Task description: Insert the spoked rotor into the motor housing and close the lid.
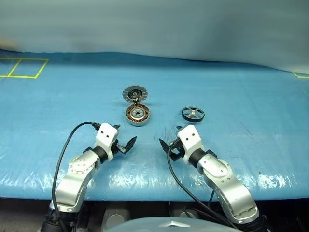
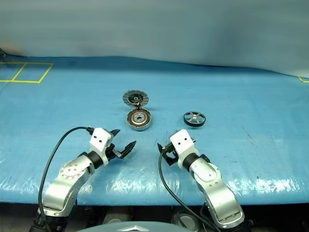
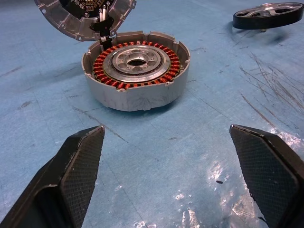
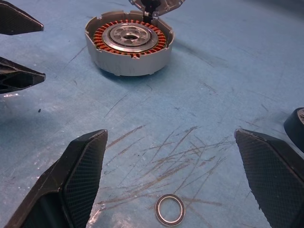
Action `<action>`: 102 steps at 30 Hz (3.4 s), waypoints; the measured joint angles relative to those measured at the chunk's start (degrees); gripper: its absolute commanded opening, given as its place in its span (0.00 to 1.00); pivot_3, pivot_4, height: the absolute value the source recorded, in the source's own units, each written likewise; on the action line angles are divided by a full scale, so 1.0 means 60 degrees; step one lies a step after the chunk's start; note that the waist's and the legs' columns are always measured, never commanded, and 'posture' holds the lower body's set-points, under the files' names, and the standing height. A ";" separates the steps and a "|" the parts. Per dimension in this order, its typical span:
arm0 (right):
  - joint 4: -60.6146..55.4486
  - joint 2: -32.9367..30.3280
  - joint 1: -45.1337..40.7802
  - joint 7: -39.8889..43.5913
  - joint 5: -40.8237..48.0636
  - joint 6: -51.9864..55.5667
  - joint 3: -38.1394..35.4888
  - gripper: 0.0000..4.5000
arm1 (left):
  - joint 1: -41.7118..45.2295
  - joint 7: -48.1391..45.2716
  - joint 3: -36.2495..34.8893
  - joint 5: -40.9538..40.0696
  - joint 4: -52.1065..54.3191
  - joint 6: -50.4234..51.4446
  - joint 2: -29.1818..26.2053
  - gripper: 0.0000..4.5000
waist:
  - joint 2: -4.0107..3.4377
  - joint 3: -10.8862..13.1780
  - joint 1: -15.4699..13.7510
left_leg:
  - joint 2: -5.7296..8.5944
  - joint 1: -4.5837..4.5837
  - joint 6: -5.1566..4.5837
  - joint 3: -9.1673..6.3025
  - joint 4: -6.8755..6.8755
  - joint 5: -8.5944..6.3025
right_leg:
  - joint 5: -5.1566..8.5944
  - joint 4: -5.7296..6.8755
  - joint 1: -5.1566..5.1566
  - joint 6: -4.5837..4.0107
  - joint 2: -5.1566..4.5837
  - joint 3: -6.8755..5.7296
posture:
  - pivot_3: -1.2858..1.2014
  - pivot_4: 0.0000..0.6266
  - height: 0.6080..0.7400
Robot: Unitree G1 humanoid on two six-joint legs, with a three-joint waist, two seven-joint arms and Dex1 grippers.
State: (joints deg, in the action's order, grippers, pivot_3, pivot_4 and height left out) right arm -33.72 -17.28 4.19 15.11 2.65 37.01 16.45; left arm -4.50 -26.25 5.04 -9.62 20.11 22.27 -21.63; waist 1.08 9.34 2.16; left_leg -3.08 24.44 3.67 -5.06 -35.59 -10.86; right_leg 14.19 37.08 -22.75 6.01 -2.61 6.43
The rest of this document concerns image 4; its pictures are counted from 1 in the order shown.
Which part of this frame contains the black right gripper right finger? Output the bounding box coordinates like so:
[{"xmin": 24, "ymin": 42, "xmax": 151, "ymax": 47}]
[{"xmin": 234, "ymin": 128, "xmax": 304, "ymax": 228}]

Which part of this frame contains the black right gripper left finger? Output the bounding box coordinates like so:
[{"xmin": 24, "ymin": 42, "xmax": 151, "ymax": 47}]
[{"xmin": 4, "ymin": 129, "xmax": 109, "ymax": 228}]

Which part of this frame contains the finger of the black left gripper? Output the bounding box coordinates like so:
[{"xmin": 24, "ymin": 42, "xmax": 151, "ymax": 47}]
[
  {"xmin": 0, "ymin": 57, "xmax": 46, "ymax": 95},
  {"xmin": 0, "ymin": 0, "xmax": 45, "ymax": 36}
]

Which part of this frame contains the round silver metal part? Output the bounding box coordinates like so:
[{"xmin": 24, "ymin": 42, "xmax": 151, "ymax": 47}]
[{"xmin": 85, "ymin": 9, "xmax": 175, "ymax": 77}]

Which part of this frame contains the silver motor cover plate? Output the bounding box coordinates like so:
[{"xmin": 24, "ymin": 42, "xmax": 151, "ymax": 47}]
[{"xmin": 128, "ymin": 0, "xmax": 183, "ymax": 18}]

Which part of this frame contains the black round cap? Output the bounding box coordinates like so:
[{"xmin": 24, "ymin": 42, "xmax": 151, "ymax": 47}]
[{"xmin": 284, "ymin": 107, "xmax": 304, "ymax": 154}]

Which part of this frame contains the blue plastic table cover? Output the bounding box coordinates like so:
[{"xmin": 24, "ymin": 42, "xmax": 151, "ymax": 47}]
[{"xmin": 0, "ymin": 0, "xmax": 304, "ymax": 228}]

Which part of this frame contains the silver bearing ring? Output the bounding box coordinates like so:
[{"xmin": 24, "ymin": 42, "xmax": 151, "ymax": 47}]
[{"xmin": 155, "ymin": 193, "xmax": 186, "ymax": 227}]

